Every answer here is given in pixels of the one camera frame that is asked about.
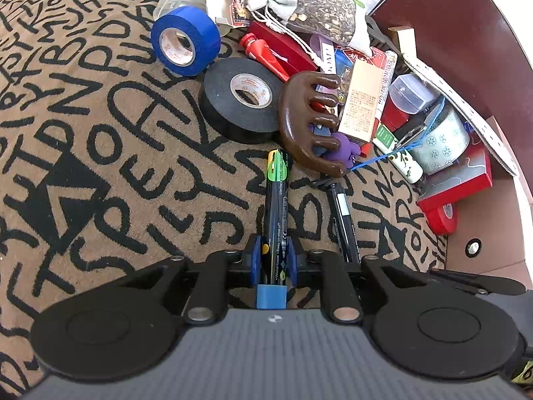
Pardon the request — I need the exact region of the white patterned tape roll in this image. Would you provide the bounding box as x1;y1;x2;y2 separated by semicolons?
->
410;103;472;176

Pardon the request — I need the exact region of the black tape roll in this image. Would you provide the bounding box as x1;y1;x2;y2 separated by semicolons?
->
199;58;289;145

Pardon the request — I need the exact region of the flat red box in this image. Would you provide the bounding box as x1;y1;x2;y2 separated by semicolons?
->
415;143;493;214

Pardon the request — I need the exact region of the clear plastic small case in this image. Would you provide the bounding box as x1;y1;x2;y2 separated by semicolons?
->
389;72;443;114

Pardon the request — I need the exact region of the red tube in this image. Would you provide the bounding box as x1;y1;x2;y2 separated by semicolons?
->
238;32;291;83

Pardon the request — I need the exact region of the purple toy figure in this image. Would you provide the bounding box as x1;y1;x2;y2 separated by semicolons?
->
311;127;364;166

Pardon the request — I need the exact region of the letter printed rug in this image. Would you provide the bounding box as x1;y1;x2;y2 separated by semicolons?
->
0;0;448;398

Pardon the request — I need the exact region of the brown wooden claw massager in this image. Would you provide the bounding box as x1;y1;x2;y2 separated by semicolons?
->
277;71;349;178

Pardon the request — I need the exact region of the black marker with green cap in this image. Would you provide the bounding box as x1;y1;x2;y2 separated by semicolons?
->
256;149;294;310

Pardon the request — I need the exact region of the red tape roll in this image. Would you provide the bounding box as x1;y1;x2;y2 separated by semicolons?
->
424;201;459;236

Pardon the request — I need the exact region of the plain black marker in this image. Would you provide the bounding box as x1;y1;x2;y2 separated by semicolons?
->
312;177;361;266

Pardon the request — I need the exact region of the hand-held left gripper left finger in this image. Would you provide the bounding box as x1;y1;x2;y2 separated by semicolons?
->
137;235;264;326

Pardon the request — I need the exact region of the long red box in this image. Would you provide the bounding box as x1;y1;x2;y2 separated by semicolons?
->
249;21;320;74

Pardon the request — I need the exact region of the blue tape roll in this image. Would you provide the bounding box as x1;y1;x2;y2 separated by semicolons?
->
151;7;222;77

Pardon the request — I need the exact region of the blue cord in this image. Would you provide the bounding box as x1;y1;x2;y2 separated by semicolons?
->
349;97;447;172

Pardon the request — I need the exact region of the small red box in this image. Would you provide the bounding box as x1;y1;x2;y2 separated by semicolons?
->
380;99;412;133

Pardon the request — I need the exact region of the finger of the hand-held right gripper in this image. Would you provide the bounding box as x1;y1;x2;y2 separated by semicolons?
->
428;269;527;299

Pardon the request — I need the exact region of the white perforated strip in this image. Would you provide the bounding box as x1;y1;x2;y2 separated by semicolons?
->
395;28;520;177

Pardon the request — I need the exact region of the patterned drawstring pouch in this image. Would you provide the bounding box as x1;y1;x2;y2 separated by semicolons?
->
287;0;374;58

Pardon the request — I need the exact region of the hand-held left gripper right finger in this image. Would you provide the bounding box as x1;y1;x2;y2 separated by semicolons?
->
287;239;422;324

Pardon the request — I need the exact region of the white and green bottle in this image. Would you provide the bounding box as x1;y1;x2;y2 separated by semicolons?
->
372;124;424;184

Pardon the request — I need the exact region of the beige carton box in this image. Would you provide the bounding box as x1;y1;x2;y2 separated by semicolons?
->
336;58;386;143

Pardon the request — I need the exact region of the purple plastic scoop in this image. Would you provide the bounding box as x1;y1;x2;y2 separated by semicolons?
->
309;33;330;58

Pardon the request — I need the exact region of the cardboard box container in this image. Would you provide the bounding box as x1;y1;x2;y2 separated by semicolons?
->
365;0;533;289

